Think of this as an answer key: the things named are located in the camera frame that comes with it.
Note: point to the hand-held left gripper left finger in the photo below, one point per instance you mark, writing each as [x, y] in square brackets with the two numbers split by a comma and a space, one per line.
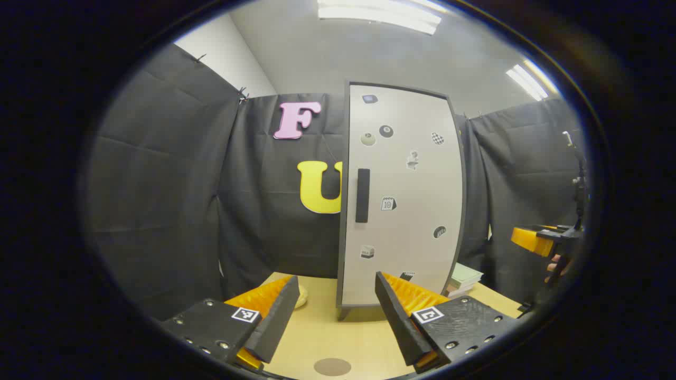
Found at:
[277, 322]

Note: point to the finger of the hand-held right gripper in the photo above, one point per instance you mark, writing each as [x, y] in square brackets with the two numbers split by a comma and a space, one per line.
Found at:
[533, 240]

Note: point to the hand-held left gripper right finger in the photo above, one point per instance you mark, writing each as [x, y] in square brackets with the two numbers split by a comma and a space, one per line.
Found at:
[401, 327]

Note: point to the dark grey cabinet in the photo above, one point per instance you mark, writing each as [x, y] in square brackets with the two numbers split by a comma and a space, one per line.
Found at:
[341, 253]

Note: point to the pale yellow round pad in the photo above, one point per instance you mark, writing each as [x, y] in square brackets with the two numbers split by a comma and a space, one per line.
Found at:
[301, 296]

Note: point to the green booklet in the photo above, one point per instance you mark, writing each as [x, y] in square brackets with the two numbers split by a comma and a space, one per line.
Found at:
[467, 274]

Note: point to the long ceiling light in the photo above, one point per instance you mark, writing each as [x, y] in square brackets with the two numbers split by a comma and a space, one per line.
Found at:
[380, 16]
[528, 82]

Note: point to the black backdrop cloth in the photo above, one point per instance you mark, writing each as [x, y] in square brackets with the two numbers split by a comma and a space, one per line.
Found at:
[169, 184]

